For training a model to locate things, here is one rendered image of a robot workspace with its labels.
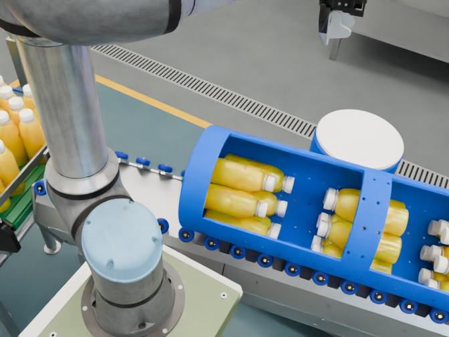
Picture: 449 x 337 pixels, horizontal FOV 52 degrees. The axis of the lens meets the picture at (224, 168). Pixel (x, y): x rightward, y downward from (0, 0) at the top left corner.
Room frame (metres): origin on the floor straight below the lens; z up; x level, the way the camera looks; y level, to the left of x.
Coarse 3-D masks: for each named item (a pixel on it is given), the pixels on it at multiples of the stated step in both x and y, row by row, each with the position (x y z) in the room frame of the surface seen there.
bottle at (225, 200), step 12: (216, 192) 0.74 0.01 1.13; (228, 192) 0.74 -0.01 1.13; (240, 192) 0.74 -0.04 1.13; (204, 204) 0.72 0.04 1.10; (216, 204) 0.71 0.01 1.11; (228, 204) 0.71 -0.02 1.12; (240, 204) 0.71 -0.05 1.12; (252, 204) 0.72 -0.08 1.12; (240, 216) 0.70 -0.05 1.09; (252, 216) 0.71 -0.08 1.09
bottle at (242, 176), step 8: (224, 160) 0.81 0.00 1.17; (232, 160) 0.81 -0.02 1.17; (216, 168) 0.78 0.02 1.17; (224, 168) 0.78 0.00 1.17; (232, 168) 0.78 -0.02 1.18; (240, 168) 0.78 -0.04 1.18; (248, 168) 0.78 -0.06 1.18; (256, 168) 0.79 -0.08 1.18; (216, 176) 0.77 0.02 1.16; (224, 176) 0.77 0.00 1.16; (232, 176) 0.76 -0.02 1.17; (240, 176) 0.76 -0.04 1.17; (248, 176) 0.76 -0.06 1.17; (256, 176) 0.76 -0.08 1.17; (264, 176) 0.77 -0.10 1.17; (224, 184) 0.76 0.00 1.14; (232, 184) 0.76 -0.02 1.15; (240, 184) 0.75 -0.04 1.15; (248, 184) 0.75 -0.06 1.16; (256, 184) 0.75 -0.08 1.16; (264, 184) 0.75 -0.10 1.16
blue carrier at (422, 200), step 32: (224, 128) 0.89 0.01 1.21; (192, 160) 0.75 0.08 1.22; (288, 160) 0.90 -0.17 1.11; (320, 160) 0.80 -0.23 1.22; (192, 192) 0.70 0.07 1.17; (320, 192) 0.86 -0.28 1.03; (384, 192) 0.70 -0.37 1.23; (416, 192) 0.81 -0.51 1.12; (448, 192) 0.73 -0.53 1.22; (192, 224) 0.67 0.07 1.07; (224, 224) 0.66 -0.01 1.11; (288, 224) 0.79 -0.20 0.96; (352, 224) 0.64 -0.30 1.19; (384, 224) 0.63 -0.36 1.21; (416, 224) 0.78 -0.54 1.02; (288, 256) 0.61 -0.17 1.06; (320, 256) 0.60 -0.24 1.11; (352, 256) 0.58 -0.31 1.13; (416, 256) 0.72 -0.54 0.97; (384, 288) 0.56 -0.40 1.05; (416, 288) 0.54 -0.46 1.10
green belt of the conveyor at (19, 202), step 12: (36, 168) 0.96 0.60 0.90; (24, 180) 0.90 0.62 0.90; (36, 180) 0.91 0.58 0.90; (24, 192) 0.86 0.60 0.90; (12, 204) 0.81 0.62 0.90; (24, 204) 0.82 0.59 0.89; (0, 216) 0.76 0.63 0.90; (12, 216) 0.77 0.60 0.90; (24, 216) 0.79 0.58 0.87; (12, 228) 0.76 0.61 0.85
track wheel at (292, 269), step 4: (288, 264) 0.65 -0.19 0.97; (292, 264) 0.65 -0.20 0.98; (296, 264) 0.65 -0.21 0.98; (284, 268) 0.64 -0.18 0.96; (288, 268) 0.64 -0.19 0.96; (292, 268) 0.64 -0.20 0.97; (296, 268) 0.64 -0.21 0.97; (300, 268) 0.64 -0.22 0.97; (288, 272) 0.63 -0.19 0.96; (292, 272) 0.63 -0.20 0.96; (296, 272) 0.63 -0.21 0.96; (300, 272) 0.63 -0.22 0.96; (292, 276) 0.63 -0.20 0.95
